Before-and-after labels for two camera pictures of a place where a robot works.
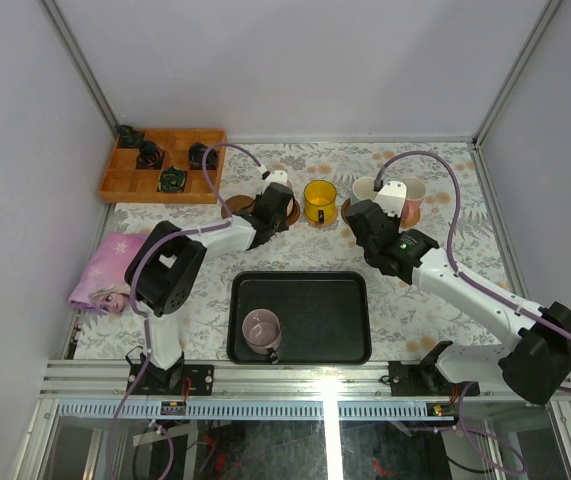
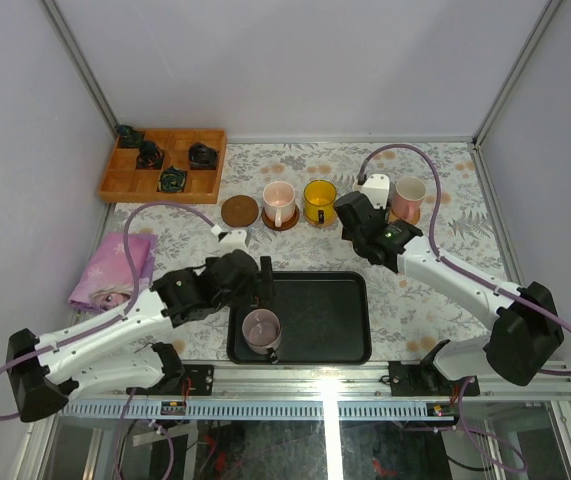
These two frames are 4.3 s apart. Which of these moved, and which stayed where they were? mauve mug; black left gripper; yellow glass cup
Moved: black left gripper
Stayed: yellow glass cup; mauve mug
